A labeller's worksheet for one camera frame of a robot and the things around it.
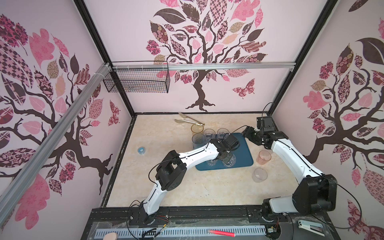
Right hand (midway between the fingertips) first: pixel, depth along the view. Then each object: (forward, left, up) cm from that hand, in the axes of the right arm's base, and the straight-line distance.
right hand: (247, 132), depth 86 cm
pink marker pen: (-47, +22, -17) cm, 54 cm away
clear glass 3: (-12, +21, -15) cm, 29 cm away
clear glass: (+8, +21, -13) cm, 26 cm away
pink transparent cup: (-8, -13, -17) cm, 23 cm away
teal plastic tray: (-7, 0, -18) cm, 20 cm away
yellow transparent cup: (+14, +29, -14) cm, 36 cm away
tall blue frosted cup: (+1, +29, -10) cm, 31 cm away
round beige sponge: (-48, +71, -16) cm, 87 cm away
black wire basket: (+56, +77, 0) cm, 95 cm away
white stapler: (-45, -24, -15) cm, 53 cm away
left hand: (-10, +14, -11) cm, 20 cm away
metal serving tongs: (+25, +36, -16) cm, 46 cm away
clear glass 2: (-17, +11, -5) cm, 21 cm away
